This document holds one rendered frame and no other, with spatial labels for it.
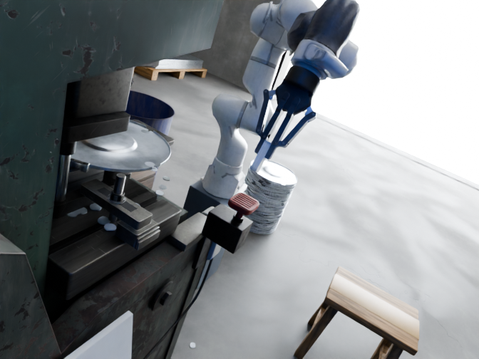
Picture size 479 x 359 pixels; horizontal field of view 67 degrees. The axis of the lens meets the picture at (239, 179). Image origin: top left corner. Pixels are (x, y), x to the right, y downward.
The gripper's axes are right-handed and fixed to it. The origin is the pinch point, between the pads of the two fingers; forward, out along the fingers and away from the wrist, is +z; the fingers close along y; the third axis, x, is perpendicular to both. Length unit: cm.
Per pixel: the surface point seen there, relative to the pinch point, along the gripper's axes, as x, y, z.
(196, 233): -6.0, 6.5, 23.2
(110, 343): 17.3, 4.3, 42.8
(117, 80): 18.9, 26.6, 0.7
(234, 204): -1.7, 0.6, 12.1
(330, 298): -62, -34, 31
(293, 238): -149, -9, 28
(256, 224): -132, 13, 29
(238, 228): -4.3, -2.3, 16.8
